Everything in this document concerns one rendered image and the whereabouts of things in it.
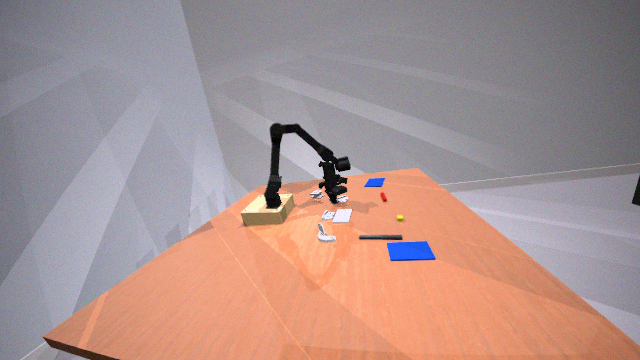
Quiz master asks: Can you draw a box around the dark grey flat bar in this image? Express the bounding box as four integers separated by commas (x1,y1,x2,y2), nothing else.
359,234,403,240

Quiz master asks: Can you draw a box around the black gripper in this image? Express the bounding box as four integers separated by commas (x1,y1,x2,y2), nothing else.
318,174,348,203

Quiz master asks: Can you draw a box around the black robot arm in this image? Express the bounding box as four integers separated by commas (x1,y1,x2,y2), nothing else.
263,123,351,209

